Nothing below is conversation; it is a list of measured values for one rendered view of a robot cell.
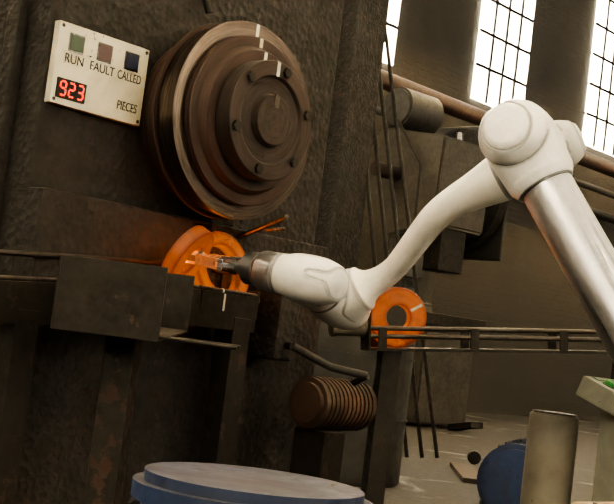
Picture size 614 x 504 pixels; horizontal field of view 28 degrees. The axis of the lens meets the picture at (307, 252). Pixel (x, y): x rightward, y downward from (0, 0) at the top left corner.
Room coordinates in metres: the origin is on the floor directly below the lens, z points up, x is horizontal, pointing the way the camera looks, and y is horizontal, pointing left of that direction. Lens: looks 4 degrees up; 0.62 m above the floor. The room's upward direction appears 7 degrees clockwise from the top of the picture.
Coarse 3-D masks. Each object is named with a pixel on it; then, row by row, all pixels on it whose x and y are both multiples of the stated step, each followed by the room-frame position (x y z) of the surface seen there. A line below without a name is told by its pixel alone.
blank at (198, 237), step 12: (192, 228) 2.81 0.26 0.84; (204, 228) 2.84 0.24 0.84; (180, 240) 2.79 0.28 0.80; (192, 240) 2.79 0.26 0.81; (204, 240) 2.84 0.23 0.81; (168, 252) 2.79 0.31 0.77; (180, 252) 2.78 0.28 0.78; (192, 252) 2.82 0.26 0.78; (168, 264) 2.79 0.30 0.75; (180, 264) 2.81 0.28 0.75; (192, 264) 2.89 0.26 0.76
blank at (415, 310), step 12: (396, 288) 3.17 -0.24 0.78; (384, 300) 3.16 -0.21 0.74; (396, 300) 3.17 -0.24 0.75; (408, 300) 3.18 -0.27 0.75; (420, 300) 3.19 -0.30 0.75; (372, 312) 3.15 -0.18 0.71; (384, 312) 3.16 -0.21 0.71; (408, 312) 3.19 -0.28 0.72; (420, 312) 3.19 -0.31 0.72; (372, 324) 3.16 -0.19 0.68; (384, 324) 3.16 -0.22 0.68; (408, 324) 3.18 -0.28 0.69; (420, 324) 3.19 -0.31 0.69
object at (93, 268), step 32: (64, 256) 2.31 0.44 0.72; (64, 288) 2.31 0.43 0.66; (96, 288) 2.31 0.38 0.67; (128, 288) 2.30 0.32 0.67; (160, 288) 2.29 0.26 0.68; (192, 288) 2.55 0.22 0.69; (64, 320) 2.31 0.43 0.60; (96, 320) 2.31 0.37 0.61; (128, 320) 2.30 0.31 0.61; (160, 320) 2.29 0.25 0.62; (128, 352) 2.42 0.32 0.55; (128, 384) 2.42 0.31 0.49; (96, 416) 2.43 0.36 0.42; (128, 416) 2.44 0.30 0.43; (96, 448) 2.43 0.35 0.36; (128, 448) 2.48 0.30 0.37; (96, 480) 2.43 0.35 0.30
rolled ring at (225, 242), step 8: (216, 232) 3.00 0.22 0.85; (224, 232) 3.02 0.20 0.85; (216, 240) 2.99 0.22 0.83; (224, 240) 3.02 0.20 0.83; (232, 240) 3.04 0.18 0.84; (224, 248) 3.04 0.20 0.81; (232, 248) 3.03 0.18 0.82; (240, 248) 3.06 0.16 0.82; (240, 256) 3.05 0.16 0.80; (200, 272) 2.94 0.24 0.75; (200, 280) 2.94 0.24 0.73; (208, 280) 2.95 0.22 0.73; (232, 280) 3.06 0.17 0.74; (240, 280) 3.04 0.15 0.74; (232, 288) 3.03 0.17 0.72; (240, 288) 3.04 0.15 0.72
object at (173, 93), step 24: (240, 24) 2.90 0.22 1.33; (192, 48) 2.80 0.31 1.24; (168, 72) 2.82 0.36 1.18; (192, 72) 2.80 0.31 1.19; (168, 96) 2.80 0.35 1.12; (168, 120) 2.80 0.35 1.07; (168, 144) 2.82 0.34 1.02; (168, 168) 2.86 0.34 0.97; (192, 168) 2.83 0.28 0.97; (192, 192) 2.87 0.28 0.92; (288, 192) 3.08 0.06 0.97; (240, 216) 2.96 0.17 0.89
